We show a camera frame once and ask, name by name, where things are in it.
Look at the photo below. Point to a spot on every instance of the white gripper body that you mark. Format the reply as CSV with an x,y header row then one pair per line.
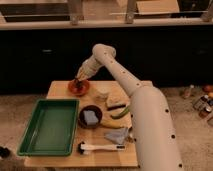
x,y
88,69

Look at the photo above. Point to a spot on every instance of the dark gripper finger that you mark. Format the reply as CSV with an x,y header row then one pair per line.
x,y
77,81

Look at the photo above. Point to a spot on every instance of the dark grape bunch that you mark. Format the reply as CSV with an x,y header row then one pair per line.
x,y
79,88

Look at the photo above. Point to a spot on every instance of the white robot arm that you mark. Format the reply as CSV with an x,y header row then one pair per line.
x,y
155,138

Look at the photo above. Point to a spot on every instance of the red bowl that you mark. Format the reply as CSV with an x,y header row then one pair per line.
x,y
86,86

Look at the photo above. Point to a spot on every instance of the dark brown bowl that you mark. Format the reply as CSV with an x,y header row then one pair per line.
x,y
98,114

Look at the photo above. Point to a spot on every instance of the white cheese block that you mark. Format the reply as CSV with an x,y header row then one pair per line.
x,y
102,95

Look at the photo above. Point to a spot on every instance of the blue sponge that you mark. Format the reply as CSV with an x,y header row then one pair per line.
x,y
90,117

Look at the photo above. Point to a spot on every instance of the wooden board with knife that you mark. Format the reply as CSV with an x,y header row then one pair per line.
x,y
112,104

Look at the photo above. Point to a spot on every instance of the green plastic tray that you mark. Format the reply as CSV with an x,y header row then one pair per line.
x,y
51,128

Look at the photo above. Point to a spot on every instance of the yellow banana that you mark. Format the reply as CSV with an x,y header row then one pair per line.
x,y
110,124

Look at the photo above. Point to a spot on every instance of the green cucumber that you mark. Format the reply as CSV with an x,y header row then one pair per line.
x,y
124,112

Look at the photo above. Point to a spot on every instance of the wooden table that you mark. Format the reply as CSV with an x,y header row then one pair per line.
x,y
97,159

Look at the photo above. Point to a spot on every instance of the white dish brush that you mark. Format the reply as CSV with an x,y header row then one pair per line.
x,y
83,147

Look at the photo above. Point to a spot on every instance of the grey cloth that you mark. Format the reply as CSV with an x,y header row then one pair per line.
x,y
118,136

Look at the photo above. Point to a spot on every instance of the bottles on floor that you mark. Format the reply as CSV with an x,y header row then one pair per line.
x,y
204,105

